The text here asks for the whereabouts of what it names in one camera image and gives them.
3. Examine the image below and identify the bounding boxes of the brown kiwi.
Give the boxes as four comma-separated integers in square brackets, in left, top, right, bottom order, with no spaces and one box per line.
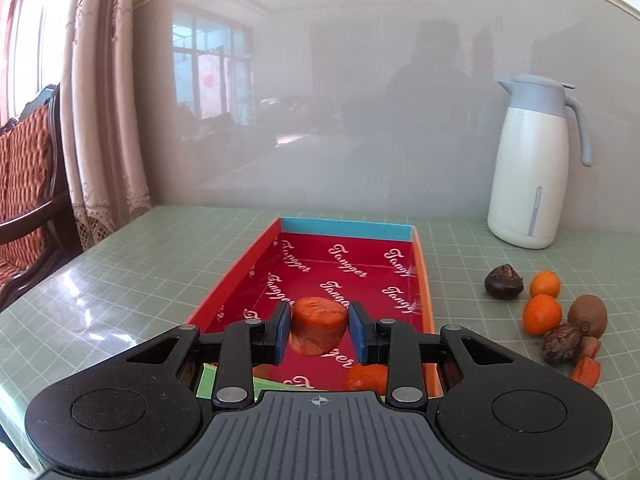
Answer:
[567,294,608,338]

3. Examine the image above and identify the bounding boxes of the white thermos jug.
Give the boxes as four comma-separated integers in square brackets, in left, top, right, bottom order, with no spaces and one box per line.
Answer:
[487,74,593,250]

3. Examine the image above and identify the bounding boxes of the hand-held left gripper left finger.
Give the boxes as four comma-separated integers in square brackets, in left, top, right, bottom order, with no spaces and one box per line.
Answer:
[114,302,292,409]

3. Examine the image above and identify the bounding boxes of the orange carrot chunk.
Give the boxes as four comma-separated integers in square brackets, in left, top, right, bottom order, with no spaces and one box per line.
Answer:
[290,296,348,356]

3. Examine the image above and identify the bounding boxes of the orange mandarin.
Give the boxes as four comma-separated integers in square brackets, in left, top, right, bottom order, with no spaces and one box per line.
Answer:
[522,294,563,337]
[529,270,561,299]

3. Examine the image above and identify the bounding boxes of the dark water chestnut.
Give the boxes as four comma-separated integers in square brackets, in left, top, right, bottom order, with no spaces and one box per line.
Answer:
[484,264,525,301]
[543,323,583,366]

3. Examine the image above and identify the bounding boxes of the window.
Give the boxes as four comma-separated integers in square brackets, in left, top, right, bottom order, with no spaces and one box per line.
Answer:
[0,0,68,128]

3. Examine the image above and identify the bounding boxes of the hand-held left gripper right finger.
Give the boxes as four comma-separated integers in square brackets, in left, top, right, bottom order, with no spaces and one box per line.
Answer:
[348,301,527,409]

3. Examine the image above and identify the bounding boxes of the red cardboard box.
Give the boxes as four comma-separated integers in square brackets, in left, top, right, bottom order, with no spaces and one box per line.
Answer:
[185,217,444,403]

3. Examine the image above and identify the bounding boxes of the beige lace curtain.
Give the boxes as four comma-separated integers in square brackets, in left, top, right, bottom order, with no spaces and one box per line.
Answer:
[49,0,154,252]

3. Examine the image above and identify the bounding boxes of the wooden chair with red cushion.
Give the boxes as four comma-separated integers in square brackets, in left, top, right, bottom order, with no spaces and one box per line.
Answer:
[0,82,84,312]

